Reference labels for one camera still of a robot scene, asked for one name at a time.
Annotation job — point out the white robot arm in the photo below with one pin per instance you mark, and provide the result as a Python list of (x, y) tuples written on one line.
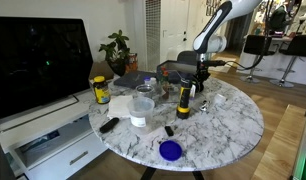
[(219, 23)]

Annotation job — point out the orange patterned bag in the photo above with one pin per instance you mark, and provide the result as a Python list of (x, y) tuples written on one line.
[(132, 62)]

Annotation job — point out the vitamin bottle with yellow cap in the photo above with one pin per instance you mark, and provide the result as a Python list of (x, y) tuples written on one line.
[(101, 90)]

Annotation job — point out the metal post with green light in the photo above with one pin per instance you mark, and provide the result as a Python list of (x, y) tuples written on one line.
[(303, 156)]

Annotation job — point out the small black rectangular block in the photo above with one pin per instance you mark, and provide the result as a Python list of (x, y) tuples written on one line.
[(168, 130)]

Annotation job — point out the small white tube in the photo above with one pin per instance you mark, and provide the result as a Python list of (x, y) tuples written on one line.
[(192, 91)]

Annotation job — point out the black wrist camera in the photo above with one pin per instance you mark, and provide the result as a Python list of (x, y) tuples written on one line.
[(213, 62)]

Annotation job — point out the white kitchen counter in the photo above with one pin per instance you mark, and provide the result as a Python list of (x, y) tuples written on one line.
[(276, 68)]

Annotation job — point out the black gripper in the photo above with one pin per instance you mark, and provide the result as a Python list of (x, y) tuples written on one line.
[(203, 71)]

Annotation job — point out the dark grey flat sleeve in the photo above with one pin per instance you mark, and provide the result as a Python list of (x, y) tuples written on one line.
[(136, 79)]

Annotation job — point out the dark green bag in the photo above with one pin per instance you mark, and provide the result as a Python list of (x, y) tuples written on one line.
[(278, 18)]

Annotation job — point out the small red flower plant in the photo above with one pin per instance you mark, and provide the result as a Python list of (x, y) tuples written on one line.
[(164, 77)]

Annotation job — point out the green potted plant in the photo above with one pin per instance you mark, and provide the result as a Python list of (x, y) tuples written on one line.
[(117, 50)]

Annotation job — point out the small white bottle purple cap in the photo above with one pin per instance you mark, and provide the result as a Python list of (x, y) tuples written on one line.
[(148, 80)]

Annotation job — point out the large translucent plastic cup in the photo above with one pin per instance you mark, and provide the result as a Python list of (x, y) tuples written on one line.
[(140, 111)]

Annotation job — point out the small metal keys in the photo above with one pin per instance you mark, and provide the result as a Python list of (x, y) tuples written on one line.
[(204, 106)]

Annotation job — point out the black bar stool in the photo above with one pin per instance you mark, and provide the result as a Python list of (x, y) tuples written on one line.
[(298, 46), (257, 45)]

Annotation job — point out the black table leg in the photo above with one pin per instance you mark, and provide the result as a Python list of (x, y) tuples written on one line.
[(148, 173), (198, 175)]

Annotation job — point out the black oblong remote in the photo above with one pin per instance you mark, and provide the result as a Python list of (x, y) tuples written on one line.
[(109, 125)]

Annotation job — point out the dark grey chair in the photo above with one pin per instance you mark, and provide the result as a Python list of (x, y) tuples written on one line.
[(187, 57)]

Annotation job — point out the small clear plastic cup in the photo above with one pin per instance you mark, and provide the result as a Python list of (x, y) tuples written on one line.
[(145, 90)]

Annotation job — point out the white folded napkin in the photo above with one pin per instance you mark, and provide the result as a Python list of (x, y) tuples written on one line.
[(119, 106)]

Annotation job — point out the black flat screen television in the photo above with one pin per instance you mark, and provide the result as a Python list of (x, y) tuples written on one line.
[(36, 63)]

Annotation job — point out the blue round lid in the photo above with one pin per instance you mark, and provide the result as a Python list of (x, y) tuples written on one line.
[(170, 150)]

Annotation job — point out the beige floor rug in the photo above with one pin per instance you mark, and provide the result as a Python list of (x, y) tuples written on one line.
[(226, 66)]

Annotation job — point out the black and yellow flashlight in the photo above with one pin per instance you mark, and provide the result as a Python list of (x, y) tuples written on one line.
[(184, 99)]

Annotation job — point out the white door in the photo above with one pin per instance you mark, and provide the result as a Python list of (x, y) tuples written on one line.
[(174, 30)]

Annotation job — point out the white vent grille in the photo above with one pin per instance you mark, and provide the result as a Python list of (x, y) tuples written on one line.
[(153, 33)]

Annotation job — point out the small clear plastic container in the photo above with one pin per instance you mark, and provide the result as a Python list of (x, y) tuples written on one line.
[(219, 99)]

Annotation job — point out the white television stand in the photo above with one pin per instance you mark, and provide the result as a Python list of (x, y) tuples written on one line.
[(53, 140)]

